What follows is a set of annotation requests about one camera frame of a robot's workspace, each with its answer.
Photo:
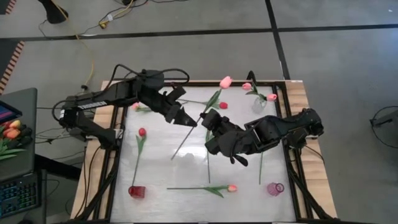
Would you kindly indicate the purple glass vase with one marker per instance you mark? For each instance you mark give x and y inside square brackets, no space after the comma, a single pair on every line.
[273,189]

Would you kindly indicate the red glass vase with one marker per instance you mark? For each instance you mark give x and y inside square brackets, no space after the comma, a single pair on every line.
[136,192]

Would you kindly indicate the black diagonal support strut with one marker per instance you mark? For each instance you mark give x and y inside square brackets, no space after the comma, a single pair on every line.
[306,193]
[96,193]

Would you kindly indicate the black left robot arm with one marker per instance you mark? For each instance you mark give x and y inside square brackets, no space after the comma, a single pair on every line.
[102,99]

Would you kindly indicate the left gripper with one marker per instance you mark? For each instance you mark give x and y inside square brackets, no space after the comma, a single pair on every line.
[171,102]

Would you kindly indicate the backlit black keyboard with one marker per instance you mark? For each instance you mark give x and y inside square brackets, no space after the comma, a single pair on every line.
[18,194]

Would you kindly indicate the black rail bar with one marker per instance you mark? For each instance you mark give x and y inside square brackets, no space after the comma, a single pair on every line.
[119,79]

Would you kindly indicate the black stand base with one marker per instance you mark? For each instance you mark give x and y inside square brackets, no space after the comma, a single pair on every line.
[53,12]

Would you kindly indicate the black table frame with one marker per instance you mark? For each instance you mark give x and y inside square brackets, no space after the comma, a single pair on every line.
[199,84]

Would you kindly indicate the grey floor stand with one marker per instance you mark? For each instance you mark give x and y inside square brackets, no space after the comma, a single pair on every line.
[385,119]

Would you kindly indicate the clear glass vase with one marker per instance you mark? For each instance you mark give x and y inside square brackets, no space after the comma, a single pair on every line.
[259,106]

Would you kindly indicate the dark tablet screen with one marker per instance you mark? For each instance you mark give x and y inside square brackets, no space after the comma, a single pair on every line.
[7,113]

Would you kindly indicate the red artificial tulip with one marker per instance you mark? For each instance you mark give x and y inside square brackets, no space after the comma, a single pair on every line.
[142,132]
[223,105]
[260,169]

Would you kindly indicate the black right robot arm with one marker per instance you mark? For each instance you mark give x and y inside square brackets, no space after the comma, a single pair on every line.
[236,143]

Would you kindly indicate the orange tulip bunch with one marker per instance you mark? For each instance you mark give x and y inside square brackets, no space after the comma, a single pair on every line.
[12,133]

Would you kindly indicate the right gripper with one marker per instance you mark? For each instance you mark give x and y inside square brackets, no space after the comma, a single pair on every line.
[219,121]

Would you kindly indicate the small black clamp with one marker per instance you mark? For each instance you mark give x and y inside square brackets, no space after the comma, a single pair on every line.
[251,76]

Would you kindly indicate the grey side desk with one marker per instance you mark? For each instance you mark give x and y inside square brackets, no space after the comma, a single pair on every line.
[25,161]

